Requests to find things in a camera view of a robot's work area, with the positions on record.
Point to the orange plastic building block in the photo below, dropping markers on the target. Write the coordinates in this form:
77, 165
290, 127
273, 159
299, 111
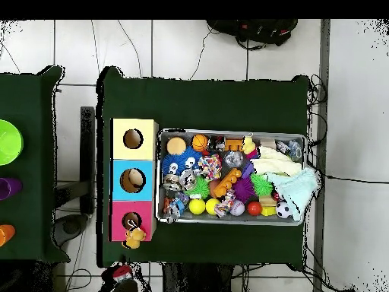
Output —
226, 182

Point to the lime green bowl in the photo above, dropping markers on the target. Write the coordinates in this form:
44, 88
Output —
9, 143

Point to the orange cup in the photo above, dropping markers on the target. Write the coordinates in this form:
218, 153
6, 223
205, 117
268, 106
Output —
6, 234

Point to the brown plush bear toy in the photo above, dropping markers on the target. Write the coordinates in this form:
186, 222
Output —
133, 238

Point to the blue fuzzy monster toy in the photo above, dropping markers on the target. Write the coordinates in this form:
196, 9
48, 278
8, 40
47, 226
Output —
179, 159

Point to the dark green table cloth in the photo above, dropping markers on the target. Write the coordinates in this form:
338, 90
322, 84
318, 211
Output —
197, 106
30, 197

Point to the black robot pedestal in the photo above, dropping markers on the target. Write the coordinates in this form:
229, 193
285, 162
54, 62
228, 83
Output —
194, 279

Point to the green spiky ball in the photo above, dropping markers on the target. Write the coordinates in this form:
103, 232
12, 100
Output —
199, 188

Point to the wooden box with three holes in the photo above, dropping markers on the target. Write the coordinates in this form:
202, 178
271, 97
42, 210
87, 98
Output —
118, 152

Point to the orange toy basketball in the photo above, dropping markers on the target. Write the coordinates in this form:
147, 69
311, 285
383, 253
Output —
199, 143

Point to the small soccer ball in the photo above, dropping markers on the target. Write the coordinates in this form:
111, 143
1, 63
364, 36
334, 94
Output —
284, 210

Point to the purple spiky ball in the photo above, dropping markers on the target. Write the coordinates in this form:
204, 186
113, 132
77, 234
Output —
243, 190

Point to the purple cup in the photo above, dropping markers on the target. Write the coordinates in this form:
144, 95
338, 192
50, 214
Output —
10, 188

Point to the tan round foam disc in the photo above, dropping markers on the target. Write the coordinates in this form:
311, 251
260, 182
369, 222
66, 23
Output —
176, 146

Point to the mint green waffle cloth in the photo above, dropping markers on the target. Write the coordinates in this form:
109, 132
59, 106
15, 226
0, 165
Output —
297, 188

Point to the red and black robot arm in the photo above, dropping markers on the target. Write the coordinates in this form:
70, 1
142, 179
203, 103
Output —
127, 287

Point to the cream waffle cloth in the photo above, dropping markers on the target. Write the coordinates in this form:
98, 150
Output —
276, 164

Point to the shallow clear mesh bin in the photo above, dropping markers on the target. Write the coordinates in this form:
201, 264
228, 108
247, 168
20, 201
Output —
243, 221

